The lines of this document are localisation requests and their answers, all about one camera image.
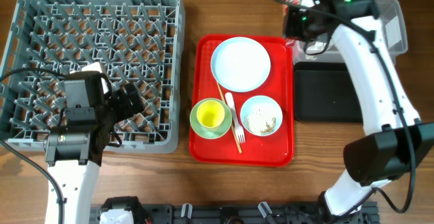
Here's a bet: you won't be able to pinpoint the yellow plastic cup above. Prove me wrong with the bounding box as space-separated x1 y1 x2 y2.
197 100 225 130

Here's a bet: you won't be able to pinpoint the wooden chopstick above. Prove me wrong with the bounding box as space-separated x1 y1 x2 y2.
216 81 243 154

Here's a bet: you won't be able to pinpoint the black waste tray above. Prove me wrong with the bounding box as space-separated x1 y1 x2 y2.
294 62 363 123

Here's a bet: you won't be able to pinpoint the white napkin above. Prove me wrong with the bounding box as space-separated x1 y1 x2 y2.
304 41 328 60

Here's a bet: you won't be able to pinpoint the red snack wrapper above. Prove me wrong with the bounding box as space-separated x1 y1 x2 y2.
282 0 301 48

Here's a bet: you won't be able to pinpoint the rice and food scraps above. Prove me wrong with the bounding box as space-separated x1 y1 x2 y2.
244 113 276 136

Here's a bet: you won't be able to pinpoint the green saucer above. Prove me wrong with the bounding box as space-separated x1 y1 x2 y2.
190 98 232 139

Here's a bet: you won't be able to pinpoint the large light blue plate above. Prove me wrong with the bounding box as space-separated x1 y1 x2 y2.
210 37 271 92

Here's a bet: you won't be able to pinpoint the small light blue bowl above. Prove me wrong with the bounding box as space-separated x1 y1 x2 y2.
240 95 283 136

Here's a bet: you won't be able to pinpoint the clear plastic bin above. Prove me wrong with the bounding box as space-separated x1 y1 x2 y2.
292 0 408 64

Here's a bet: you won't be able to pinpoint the grey dishwasher rack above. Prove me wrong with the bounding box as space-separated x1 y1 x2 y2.
1 0 185 153

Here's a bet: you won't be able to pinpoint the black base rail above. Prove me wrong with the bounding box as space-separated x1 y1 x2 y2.
88 195 380 224

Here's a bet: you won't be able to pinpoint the white plastic fork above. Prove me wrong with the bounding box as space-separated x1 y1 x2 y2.
224 92 245 143

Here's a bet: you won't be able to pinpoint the red plastic tray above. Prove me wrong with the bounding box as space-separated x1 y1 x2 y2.
189 34 294 167

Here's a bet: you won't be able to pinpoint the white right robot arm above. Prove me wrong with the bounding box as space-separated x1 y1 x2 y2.
285 0 433 223

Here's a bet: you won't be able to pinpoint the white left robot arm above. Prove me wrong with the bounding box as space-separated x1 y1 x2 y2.
45 81 144 223

